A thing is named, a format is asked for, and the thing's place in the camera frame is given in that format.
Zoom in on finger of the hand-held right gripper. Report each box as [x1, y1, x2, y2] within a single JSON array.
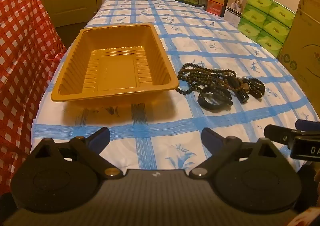
[[264, 124, 307, 145], [295, 119, 320, 132]]

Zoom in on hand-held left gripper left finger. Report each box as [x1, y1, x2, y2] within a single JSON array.
[[30, 127, 123, 179]]

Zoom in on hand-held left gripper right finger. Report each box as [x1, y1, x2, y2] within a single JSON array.
[[189, 127, 292, 179]]

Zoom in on black bangle bracelet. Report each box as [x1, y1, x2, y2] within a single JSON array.
[[197, 86, 233, 109]]

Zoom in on dark bead bracelet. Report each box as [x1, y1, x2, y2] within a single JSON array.
[[246, 78, 266, 99]]

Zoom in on black pendant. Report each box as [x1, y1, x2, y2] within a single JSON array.
[[226, 76, 250, 103]]

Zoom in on light brown bead necklace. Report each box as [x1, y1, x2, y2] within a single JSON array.
[[230, 81, 249, 92]]

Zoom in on brown wooden bead necklace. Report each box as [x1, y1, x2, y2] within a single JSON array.
[[190, 66, 237, 91]]

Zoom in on golden plastic tray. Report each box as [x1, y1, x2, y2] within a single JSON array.
[[51, 23, 180, 103]]

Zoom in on large cardboard box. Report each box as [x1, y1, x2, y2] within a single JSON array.
[[277, 0, 320, 102]]

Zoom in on blue checked floral bedsheet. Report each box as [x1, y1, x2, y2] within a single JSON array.
[[31, 0, 313, 174]]

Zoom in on stack of green tissue packs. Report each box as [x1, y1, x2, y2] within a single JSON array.
[[236, 0, 297, 57]]

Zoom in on red checked cloth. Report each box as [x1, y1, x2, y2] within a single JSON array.
[[0, 0, 67, 195]]

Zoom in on red label noodle bowl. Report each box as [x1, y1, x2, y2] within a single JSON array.
[[205, 0, 227, 17]]

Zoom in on white printed box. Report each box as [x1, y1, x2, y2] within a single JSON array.
[[223, 0, 248, 26]]

